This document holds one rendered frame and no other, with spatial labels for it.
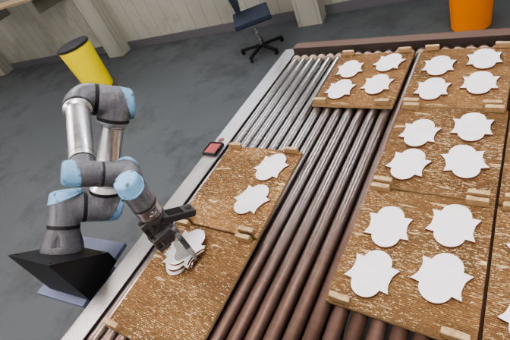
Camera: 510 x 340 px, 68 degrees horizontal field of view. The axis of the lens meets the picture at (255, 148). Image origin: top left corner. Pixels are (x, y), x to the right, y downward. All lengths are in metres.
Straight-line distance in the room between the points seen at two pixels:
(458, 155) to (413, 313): 0.54
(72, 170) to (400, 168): 1.00
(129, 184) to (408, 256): 0.77
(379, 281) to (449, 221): 0.26
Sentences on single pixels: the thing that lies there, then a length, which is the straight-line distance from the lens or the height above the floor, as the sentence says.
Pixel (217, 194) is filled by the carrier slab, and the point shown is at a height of 0.94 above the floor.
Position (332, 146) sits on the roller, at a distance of 1.51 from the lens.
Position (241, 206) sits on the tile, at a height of 0.94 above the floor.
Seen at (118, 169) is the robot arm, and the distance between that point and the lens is 1.18.
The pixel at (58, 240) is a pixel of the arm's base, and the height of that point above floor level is 1.05.
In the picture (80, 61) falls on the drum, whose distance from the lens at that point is 5.49.
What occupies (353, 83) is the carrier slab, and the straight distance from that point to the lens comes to 1.79.
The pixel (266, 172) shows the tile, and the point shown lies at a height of 0.94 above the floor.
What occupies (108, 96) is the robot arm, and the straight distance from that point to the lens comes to 1.46.
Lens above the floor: 1.90
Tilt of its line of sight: 37 degrees down
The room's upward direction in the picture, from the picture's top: 24 degrees counter-clockwise
